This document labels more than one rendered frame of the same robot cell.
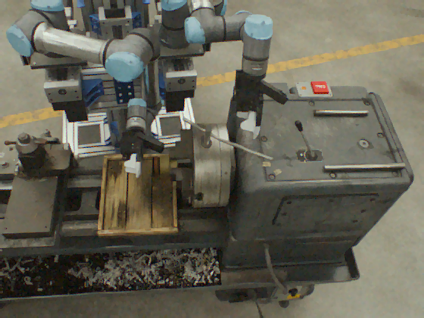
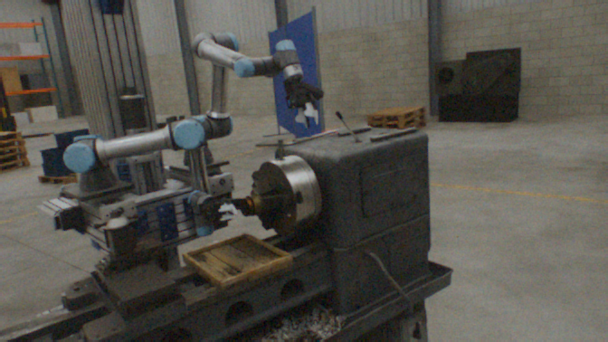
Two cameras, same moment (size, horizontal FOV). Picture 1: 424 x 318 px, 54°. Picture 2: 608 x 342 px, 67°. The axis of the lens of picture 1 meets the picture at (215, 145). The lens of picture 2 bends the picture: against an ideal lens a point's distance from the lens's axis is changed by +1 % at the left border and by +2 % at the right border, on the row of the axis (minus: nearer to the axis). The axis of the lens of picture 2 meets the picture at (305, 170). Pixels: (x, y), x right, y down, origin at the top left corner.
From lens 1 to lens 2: 132 cm
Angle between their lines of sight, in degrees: 44
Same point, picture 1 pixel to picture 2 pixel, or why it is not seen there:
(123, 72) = (191, 136)
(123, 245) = (242, 320)
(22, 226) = (143, 290)
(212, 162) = (294, 166)
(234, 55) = not seen: hidden behind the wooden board
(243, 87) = (293, 87)
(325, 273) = not seen: hidden behind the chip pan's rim
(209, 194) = (306, 192)
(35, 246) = (166, 305)
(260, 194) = (345, 160)
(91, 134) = not seen: outside the picture
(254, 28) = (285, 43)
